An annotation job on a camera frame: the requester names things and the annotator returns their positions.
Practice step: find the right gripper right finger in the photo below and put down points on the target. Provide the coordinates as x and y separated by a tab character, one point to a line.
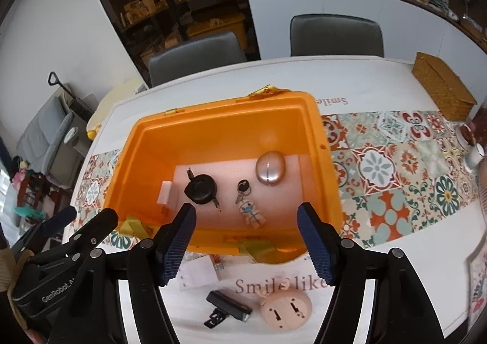
401	311

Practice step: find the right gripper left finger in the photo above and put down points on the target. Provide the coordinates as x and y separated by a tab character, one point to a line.
91	312

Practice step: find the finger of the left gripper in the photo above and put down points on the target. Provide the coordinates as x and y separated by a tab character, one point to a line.
37	236
94	232

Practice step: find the white USB wall charger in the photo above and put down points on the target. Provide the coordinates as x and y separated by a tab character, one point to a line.
168	196

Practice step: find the pink deer round gadget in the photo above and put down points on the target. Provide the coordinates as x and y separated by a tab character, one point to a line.
285	309

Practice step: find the white USB hub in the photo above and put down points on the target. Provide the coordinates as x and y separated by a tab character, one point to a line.
197	273

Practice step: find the black retractable cable reel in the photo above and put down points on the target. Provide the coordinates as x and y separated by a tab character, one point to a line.
201	189

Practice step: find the black clip-on device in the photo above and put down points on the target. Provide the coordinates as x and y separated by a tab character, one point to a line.
225	307

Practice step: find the black key with figure keychain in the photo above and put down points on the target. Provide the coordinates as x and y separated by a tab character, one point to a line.
247	207

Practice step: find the silver oval metal case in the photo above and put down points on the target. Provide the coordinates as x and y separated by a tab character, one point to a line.
270	168

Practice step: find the person's left hand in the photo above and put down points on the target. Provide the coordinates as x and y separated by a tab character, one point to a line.
10	273

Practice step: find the red wooden child chair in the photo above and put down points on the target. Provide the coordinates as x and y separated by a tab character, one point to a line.
34	189

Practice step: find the grey sofa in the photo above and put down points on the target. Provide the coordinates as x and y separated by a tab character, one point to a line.
42	144

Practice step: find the upright vacuum cleaner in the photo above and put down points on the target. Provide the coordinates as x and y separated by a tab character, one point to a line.
74	103

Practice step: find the yellow cream baby chair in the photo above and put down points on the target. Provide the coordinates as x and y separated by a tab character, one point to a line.
119	93

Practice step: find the patterned tile table runner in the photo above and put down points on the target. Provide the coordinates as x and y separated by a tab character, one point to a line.
397	172

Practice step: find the orange plastic storage crate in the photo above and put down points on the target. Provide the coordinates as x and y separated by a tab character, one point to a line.
224	140

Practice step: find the small white cup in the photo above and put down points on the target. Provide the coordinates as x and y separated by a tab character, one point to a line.
474	157

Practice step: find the woven wicker tissue box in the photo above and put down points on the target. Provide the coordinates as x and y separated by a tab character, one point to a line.
445	88

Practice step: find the left grey dining chair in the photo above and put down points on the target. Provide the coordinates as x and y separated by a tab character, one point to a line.
195	56

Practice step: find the grey dining chair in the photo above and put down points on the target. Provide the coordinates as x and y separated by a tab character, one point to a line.
332	34
195	56

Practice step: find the right grey dining chair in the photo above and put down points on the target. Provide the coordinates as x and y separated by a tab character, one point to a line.
332	34

